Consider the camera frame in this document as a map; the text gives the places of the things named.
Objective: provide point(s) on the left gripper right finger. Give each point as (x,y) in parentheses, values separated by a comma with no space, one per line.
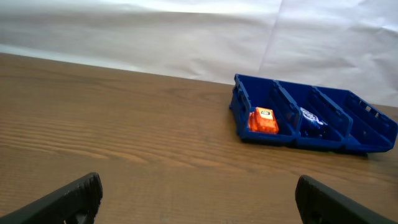
(326,205)

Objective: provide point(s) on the orange candy box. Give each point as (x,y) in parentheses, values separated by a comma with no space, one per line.
(251,123)
(267,124)

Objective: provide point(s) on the blue candy pack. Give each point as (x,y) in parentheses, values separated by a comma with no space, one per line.
(311,123)

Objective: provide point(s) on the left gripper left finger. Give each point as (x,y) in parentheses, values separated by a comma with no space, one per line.
(62,205)

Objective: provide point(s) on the blue tray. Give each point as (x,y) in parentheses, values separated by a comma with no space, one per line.
(264,93)

